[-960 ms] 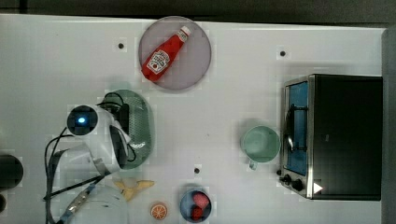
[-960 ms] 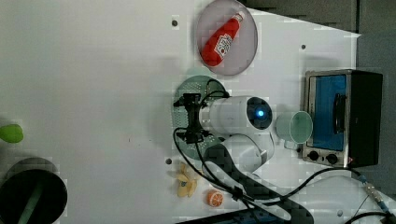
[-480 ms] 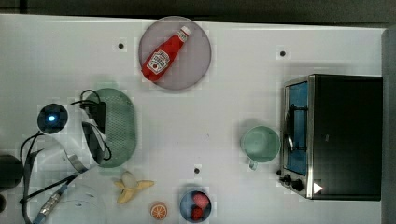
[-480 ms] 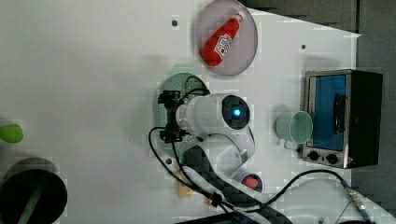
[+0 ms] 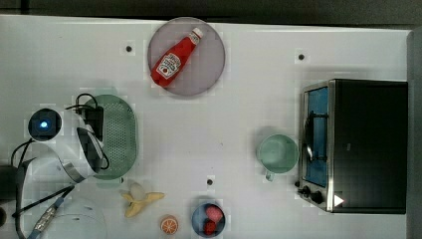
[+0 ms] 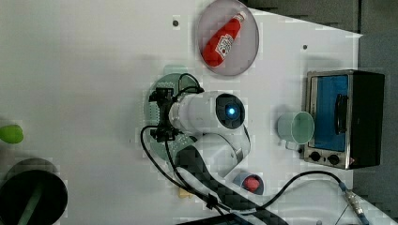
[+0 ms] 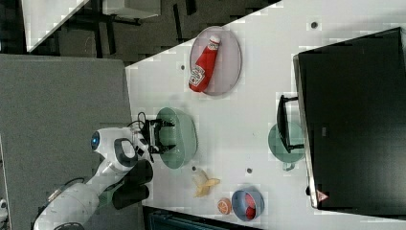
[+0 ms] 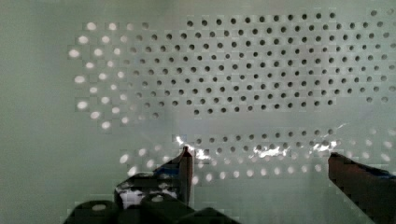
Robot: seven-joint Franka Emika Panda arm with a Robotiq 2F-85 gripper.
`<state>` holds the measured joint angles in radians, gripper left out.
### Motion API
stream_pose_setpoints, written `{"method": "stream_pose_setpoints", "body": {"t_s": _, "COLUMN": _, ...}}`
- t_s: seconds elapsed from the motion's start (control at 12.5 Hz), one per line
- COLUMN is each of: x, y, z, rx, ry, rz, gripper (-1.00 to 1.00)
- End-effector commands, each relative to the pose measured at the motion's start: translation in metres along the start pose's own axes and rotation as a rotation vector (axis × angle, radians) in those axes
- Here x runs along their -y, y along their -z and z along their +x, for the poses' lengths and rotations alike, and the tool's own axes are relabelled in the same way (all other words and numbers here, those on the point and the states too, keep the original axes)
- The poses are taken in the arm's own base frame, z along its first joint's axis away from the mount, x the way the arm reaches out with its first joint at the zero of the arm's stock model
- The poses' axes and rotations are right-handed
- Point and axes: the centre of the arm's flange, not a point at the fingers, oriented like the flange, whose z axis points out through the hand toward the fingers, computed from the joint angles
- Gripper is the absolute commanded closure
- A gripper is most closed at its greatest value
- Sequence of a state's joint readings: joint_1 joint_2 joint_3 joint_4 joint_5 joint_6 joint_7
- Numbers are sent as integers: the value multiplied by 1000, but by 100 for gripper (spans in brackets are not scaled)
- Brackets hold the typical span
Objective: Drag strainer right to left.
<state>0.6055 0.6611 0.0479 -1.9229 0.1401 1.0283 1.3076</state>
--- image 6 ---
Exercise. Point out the pink strawberry toy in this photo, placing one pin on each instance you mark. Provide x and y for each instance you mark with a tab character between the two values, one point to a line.
251	183

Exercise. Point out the peeled banana toy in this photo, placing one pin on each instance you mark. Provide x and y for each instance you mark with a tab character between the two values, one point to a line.
183	193

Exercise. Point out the blue bowl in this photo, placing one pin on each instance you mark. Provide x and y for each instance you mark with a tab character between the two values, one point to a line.
238	180

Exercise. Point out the black toaster oven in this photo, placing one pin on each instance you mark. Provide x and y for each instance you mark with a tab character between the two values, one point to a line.
347	108

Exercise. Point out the grey round plate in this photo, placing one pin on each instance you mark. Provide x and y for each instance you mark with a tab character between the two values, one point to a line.
245	47

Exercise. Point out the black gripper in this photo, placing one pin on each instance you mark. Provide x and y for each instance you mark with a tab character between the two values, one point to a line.
164	131

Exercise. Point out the green round object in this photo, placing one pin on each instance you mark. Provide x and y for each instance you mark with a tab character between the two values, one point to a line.
11	134

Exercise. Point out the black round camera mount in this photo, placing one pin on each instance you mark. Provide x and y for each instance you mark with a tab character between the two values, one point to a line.
33	193

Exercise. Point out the mint green plastic strainer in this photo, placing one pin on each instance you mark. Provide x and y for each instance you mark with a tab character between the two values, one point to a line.
183	84

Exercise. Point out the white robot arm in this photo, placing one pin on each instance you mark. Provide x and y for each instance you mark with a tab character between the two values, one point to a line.
204	139

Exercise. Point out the red ketchup bottle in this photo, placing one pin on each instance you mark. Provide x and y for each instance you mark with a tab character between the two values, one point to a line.
220	44

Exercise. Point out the mint green cup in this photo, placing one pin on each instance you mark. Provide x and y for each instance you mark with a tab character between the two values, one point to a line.
295	129

